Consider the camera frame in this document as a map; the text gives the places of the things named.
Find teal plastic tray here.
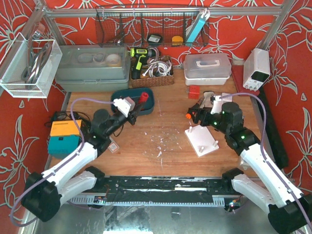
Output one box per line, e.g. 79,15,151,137
111,87,156,116

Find white power supply unit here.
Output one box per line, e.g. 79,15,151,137
243,48,270,91

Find red spring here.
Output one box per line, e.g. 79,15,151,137
138,92,149,104

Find green yellow cordless drill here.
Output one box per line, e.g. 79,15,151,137
130,47,156,79

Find white peg base plate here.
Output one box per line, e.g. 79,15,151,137
184,125,219,157

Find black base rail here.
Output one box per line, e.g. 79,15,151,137
86,176,240,204

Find orange teal device box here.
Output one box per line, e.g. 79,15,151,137
48,120,80,159

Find black tape measure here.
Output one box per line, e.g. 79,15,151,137
147,34,163,47

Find white cube power socket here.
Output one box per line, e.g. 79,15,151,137
221,93,233,102

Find orange cube power socket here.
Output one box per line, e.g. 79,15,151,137
188,85,200,99

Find red tray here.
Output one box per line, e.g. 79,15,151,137
232,65,260,96

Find yellow tape measure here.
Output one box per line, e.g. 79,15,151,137
172,36,184,46

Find grey plastic storage box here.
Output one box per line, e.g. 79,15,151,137
55,45,131,92

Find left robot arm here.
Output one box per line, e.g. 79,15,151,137
18,97,145,222

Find white coiled cable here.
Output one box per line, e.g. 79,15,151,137
143,60,173,78

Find black wire basket shelf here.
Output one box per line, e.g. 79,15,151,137
95,4,209,47

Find wicker basket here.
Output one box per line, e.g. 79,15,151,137
129,56,175,88

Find grey cables in acrylic box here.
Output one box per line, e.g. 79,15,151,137
21,36,52,90

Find white cotton work glove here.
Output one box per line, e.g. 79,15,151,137
200,91,215,108

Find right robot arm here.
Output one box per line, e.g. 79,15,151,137
186,95,312,234

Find white box with warning label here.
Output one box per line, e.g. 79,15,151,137
108,140,119,153

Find blue white book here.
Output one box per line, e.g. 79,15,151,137
185,8,211,46

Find white plastic storage box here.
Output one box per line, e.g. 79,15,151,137
183,53,232,86

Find clear acrylic box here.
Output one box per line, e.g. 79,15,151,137
0,33,62,98

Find orange black screwdriver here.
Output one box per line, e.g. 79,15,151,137
186,102,200,119

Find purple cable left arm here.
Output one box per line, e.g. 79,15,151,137
9,97,117,227

